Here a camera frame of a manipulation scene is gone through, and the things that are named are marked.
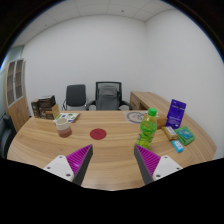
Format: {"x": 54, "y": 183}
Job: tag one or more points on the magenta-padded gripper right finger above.
{"x": 160, "y": 166}

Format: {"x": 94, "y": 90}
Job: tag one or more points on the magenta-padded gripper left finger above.
{"x": 65, "y": 166}

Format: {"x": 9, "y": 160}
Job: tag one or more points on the green drink bottle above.
{"x": 146, "y": 130}

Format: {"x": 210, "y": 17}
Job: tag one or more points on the small blue box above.
{"x": 178, "y": 146}

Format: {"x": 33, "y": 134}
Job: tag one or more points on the tan flat box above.
{"x": 169, "y": 132}

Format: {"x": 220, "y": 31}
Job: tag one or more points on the white and brown cup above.
{"x": 63, "y": 128}

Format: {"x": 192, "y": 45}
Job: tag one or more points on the green flat box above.
{"x": 185, "y": 135}

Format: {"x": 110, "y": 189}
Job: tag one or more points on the round red coaster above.
{"x": 98, "y": 134}

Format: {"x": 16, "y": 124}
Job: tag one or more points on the printed sticker sheet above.
{"x": 68, "y": 117}

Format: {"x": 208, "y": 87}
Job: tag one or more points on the purple package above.
{"x": 175, "y": 115}

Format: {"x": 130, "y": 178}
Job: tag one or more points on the brown cardboard box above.
{"x": 50, "y": 112}

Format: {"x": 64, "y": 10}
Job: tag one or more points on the dark brown carton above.
{"x": 34, "y": 108}

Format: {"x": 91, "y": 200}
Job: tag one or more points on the black armchair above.
{"x": 6, "y": 135}

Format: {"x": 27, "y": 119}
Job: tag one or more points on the wooden side desk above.
{"x": 148, "y": 99}

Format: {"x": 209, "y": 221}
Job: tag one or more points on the black mesh office chair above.
{"x": 124, "y": 104}

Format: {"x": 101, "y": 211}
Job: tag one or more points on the wooden shelf cabinet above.
{"x": 18, "y": 106}

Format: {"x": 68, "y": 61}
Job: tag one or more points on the grey backpack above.
{"x": 107, "y": 98}

